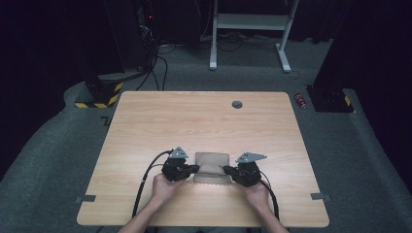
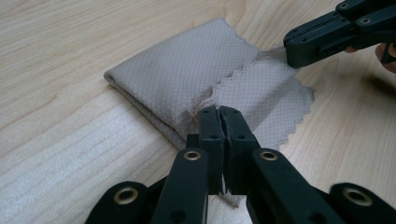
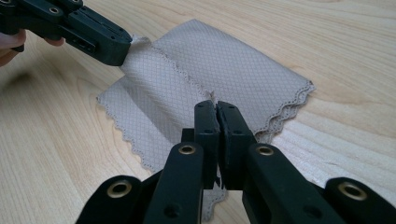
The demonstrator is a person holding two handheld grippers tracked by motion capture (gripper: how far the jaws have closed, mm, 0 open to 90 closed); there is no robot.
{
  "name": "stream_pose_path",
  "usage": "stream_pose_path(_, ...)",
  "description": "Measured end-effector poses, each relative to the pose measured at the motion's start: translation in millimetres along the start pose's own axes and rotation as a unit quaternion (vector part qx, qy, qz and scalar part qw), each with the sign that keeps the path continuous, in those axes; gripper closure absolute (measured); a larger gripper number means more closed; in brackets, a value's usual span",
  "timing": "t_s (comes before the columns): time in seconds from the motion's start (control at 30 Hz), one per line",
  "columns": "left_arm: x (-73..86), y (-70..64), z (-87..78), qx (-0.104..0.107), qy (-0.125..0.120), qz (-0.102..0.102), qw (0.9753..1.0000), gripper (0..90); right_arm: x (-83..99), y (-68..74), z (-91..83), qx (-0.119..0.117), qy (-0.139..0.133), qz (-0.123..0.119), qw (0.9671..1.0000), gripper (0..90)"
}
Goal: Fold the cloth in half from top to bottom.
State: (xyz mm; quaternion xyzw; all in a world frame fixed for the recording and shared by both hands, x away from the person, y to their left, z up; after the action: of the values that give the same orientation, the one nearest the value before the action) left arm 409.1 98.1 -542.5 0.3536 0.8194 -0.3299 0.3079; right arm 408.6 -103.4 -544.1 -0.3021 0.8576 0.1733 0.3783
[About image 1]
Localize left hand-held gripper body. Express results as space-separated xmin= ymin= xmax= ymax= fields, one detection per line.
xmin=160 ymin=146 xmax=191 ymax=183

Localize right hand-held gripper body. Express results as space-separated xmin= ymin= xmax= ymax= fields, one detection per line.
xmin=233 ymin=151 xmax=268 ymax=188

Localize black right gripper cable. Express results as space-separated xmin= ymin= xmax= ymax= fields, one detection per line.
xmin=257 ymin=171 xmax=281 ymax=221

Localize black floor cables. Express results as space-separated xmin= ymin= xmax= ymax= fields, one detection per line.
xmin=135 ymin=43 xmax=179 ymax=92

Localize white metal stand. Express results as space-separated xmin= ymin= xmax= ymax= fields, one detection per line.
xmin=208 ymin=0 xmax=301 ymax=74

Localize person's right hand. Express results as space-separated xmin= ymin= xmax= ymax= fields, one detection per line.
xmin=240 ymin=180 xmax=272 ymax=212

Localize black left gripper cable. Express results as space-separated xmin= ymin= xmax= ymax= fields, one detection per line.
xmin=131 ymin=149 xmax=175 ymax=218

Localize red can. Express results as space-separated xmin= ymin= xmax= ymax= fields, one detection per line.
xmin=293 ymin=92 xmax=308 ymax=111

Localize dark computer tower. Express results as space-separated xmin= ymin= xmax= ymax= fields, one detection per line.
xmin=102 ymin=0 xmax=157 ymax=72

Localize person's left hand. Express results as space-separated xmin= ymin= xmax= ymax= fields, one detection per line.
xmin=151 ymin=173 xmax=188 ymax=209

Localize black yellow striped stand base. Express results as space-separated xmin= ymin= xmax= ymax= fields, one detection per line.
xmin=74 ymin=75 xmax=125 ymax=110

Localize beige cloth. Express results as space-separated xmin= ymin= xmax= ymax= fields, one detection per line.
xmin=192 ymin=151 xmax=233 ymax=186

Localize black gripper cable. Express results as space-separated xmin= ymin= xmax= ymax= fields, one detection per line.
xmin=131 ymin=149 xmax=175 ymax=218
xmin=257 ymin=171 xmax=281 ymax=221

